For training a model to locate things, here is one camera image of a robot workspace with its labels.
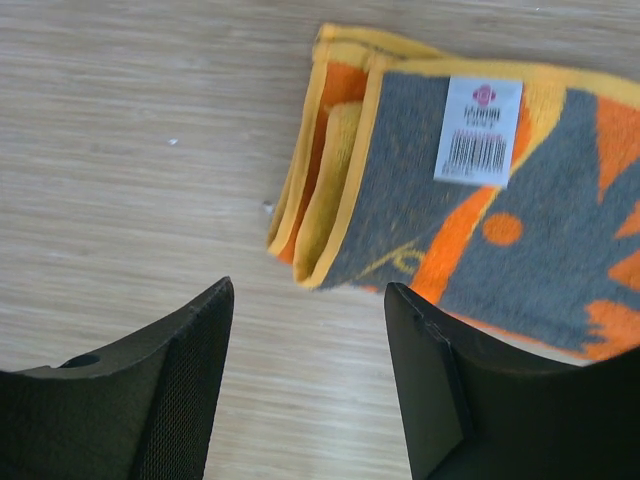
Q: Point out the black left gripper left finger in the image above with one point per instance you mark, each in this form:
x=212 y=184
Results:
x=142 y=407

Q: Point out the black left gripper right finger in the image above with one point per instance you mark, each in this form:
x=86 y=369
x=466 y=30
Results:
x=475 y=407

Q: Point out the orange yellow grey giraffe towel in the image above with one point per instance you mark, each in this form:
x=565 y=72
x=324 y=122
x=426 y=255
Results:
x=505 y=193

